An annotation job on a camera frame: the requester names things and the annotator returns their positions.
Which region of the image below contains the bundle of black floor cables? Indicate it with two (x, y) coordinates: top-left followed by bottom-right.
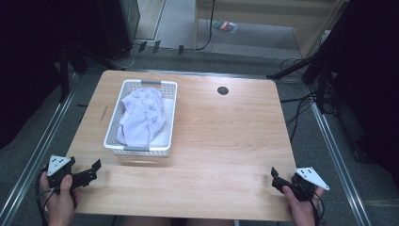
(279, 56), (337, 143)

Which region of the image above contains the white patterned cloth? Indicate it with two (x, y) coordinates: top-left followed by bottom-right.
(116, 87), (167, 149)

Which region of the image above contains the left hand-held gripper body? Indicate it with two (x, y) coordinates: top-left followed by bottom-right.
(46, 154), (77, 189)

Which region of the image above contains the colourful packet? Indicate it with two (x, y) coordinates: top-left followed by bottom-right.
(212, 20), (239, 34)

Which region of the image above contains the light wooden shelf unit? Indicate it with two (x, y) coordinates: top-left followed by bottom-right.
(193, 0), (350, 59)

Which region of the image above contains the right hand-held gripper cable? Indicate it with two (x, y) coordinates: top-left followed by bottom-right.
(300, 183), (326, 226)

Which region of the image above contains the person's right hand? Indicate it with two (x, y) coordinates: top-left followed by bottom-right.
(281, 185), (326, 226)

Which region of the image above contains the black stand post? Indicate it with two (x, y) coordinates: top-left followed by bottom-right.
(58, 43), (71, 104)

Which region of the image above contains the black metal stand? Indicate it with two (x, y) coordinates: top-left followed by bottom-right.
(265, 0), (359, 115)

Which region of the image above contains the hand-held gripper cable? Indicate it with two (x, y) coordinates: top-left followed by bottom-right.
(300, 183), (326, 226)
(35, 166), (61, 226)

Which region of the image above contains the person's left hand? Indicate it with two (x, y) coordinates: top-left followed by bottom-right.
(39, 173), (79, 226)

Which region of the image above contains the black cabinet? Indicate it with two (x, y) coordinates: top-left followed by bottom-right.
(97, 0), (141, 61)

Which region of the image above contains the white plastic basket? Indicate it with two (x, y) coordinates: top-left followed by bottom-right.
(103, 79), (179, 158)

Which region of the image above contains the black hanging cable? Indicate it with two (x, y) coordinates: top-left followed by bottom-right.
(193, 0), (217, 52)

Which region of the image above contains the left hand-held gripper cable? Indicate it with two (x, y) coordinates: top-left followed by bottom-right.
(35, 166), (61, 226)

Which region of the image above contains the white floor cable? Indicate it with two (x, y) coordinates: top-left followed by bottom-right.
(110, 42), (142, 71)

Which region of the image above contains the metal floor rail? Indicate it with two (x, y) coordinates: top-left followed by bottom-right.
(305, 84), (374, 226)
(133, 69), (304, 81)
(0, 73), (80, 226)

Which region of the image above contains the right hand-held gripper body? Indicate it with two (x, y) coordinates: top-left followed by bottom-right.
(291, 166), (330, 202)

